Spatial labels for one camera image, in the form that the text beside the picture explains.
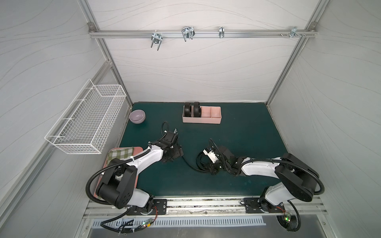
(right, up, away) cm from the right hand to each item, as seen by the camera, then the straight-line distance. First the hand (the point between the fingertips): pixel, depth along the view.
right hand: (205, 165), depth 86 cm
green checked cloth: (-52, +5, +6) cm, 52 cm away
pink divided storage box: (+6, +30, +28) cm, 42 cm away
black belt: (-4, +34, +15) cm, 37 cm away
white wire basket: (-57, +26, -17) cm, 65 cm away
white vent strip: (-4, -22, -16) cm, 28 cm away
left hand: (-17, +5, +3) cm, 18 cm away
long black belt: (-11, +34, +16) cm, 39 cm away
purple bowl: (-48, +29, +21) cm, 60 cm away
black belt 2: (-1, +1, -1) cm, 2 cm away
